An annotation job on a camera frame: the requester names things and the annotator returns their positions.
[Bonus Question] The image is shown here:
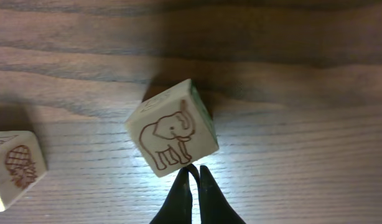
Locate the yellow O block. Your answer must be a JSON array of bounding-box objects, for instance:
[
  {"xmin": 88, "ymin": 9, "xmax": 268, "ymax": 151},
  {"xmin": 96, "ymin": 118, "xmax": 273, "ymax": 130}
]
[{"xmin": 0, "ymin": 131, "xmax": 47, "ymax": 212}]

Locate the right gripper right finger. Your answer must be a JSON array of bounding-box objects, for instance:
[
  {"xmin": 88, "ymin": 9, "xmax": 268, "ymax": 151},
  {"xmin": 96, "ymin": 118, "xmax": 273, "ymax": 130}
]
[{"xmin": 198, "ymin": 166, "xmax": 245, "ymax": 224}]

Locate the green R block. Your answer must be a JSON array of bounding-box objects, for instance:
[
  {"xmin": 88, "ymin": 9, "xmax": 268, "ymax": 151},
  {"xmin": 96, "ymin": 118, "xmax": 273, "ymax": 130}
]
[{"xmin": 125, "ymin": 79, "xmax": 219, "ymax": 177}]

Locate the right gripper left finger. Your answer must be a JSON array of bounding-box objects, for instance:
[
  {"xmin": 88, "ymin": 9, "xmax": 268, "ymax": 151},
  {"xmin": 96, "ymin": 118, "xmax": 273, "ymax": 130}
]
[{"xmin": 150, "ymin": 168, "xmax": 193, "ymax": 224}]

